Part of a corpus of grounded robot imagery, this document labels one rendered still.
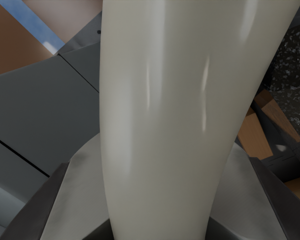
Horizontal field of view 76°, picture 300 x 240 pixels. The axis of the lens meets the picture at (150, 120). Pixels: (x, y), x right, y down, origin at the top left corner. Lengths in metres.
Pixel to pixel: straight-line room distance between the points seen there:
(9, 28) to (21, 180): 1.03
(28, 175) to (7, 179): 0.03
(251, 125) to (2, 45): 1.38
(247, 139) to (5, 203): 1.04
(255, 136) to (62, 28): 1.14
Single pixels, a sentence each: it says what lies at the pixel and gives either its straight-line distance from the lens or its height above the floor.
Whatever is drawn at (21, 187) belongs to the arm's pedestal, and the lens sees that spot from 0.37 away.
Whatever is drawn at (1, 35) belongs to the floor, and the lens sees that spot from 1.35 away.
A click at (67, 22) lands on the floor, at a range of 1.14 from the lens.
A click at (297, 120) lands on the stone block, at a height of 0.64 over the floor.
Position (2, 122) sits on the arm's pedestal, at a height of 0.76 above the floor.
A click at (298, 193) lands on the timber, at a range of 1.56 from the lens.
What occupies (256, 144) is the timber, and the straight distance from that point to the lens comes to 1.18.
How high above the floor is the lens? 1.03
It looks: 62 degrees down
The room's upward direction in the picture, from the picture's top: 170 degrees counter-clockwise
